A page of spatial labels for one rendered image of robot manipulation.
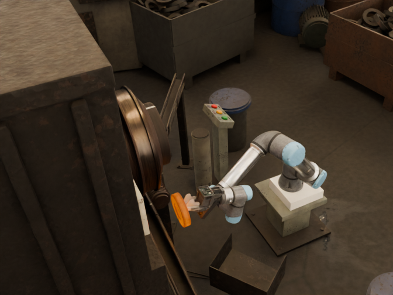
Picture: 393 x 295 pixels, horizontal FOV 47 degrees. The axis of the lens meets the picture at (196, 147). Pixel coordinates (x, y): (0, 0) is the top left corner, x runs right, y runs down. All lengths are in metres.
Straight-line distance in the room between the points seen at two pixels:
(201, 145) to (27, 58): 1.82
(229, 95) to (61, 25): 2.19
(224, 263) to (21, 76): 1.28
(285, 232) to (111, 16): 2.67
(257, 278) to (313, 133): 1.98
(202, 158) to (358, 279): 1.20
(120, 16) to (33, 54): 3.27
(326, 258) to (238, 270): 0.96
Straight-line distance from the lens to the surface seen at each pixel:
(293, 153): 2.19
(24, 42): 1.37
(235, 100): 3.38
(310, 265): 2.87
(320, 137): 3.78
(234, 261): 2.10
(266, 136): 2.25
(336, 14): 4.41
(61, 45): 1.30
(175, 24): 4.01
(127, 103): 1.78
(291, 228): 2.94
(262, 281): 2.06
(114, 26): 4.56
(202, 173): 3.08
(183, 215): 1.94
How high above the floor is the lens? 2.29
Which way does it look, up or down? 39 degrees down
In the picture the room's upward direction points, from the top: 5 degrees counter-clockwise
